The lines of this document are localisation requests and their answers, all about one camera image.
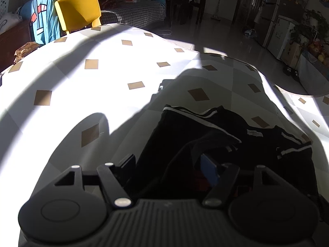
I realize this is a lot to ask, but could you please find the pile of fruit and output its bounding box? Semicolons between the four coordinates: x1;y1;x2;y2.
308;40;329;66

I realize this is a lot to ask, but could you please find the grey-blue side table cover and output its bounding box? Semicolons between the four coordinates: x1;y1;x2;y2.
297;50;329;96

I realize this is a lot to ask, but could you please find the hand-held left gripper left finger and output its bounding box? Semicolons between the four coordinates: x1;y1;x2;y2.
53;154;137;209

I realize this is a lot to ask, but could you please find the broom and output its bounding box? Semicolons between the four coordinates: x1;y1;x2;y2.
211;0;222;21

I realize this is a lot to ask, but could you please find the dark wooden dining chair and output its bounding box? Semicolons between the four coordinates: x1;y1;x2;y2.
189;0;210;25

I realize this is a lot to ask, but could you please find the silver refrigerator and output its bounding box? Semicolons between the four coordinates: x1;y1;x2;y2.
254;0;283;48

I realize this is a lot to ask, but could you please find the black t-shirt red print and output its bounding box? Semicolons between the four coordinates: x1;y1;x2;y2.
130;104;322;211

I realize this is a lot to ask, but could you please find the cardboard box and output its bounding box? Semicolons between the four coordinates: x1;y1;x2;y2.
281;41;302;69

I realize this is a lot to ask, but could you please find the white bag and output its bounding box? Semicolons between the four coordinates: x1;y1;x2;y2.
0;13;23;35

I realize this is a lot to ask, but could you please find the green potted plant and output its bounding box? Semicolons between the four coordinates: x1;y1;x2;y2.
290;9;327;47

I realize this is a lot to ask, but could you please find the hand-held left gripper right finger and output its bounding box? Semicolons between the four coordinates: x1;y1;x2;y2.
200;153;284;209

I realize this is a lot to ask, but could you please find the houndstooth sofa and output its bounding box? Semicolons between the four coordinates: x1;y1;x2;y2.
100;0;167;29

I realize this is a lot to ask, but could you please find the white perforated board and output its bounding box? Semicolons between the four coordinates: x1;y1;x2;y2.
0;0;13;21

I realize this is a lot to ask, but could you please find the white chest freezer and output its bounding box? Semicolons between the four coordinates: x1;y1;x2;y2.
267;15;296;59

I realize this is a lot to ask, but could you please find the brown wooden cabinet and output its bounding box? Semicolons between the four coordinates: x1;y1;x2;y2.
0;19;32;72

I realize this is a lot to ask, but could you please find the brown bread bag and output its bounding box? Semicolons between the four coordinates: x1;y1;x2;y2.
13;42;42;63

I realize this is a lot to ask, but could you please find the blue printed cloth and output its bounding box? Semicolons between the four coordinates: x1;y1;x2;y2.
19;0;62;44

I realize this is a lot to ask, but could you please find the yellow plastic chair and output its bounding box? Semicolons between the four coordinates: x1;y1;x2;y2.
54;0;102;35

